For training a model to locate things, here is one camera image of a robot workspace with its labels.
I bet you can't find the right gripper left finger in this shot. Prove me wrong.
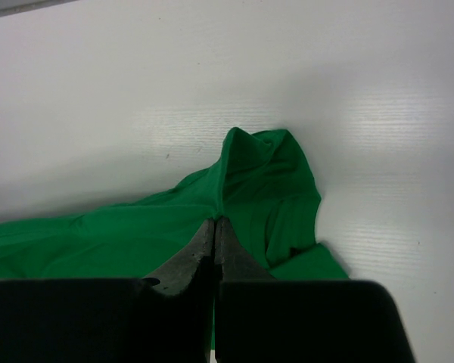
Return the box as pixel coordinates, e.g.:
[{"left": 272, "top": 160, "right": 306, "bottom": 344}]
[{"left": 0, "top": 219, "right": 215, "bottom": 362}]

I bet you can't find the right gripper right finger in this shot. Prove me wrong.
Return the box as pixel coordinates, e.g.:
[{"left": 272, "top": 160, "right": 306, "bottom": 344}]
[{"left": 215, "top": 217, "right": 415, "bottom": 362}]

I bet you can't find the green t-shirt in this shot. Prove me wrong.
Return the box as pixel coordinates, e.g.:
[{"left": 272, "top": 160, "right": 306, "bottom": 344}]
[{"left": 0, "top": 128, "right": 347, "bottom": 281}]

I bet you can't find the aluminium table edge rail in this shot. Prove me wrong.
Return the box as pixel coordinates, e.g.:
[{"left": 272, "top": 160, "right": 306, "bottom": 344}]
[{"left": 0, "top": 0, "right": 40, "bottom": 17}]

